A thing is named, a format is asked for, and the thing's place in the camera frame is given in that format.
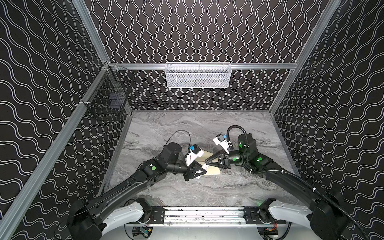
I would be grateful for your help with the white wire mesh basket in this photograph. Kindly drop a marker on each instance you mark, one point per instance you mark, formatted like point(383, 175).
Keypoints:
point(194, 75)

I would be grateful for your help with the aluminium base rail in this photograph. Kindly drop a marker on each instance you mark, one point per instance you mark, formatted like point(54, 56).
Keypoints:
point(208, 216)

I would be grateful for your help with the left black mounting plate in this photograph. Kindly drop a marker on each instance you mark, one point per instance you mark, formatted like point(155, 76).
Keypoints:
point(155, 216)

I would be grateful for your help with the black mounting plate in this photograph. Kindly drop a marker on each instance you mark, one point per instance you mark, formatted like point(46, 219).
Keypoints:
point(256, 215)
point(155, 216)

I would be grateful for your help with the black wire basket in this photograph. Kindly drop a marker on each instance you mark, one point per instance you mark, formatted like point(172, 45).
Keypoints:
point(108, 99)

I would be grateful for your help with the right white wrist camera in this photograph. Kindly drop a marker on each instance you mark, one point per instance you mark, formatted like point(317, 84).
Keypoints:
point(221, 140)

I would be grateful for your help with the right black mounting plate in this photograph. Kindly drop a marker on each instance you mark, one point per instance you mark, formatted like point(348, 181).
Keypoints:
point(256, 215)

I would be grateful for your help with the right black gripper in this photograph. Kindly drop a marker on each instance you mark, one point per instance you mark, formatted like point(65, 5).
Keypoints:
point(224, 161)

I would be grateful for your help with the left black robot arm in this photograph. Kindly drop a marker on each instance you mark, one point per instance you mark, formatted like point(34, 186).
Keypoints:
point(92, 219)

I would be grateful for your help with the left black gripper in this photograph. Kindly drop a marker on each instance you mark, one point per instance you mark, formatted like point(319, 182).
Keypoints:
point(188, 170)

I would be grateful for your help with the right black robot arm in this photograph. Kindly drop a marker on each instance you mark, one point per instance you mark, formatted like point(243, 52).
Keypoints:
point(326, 217)

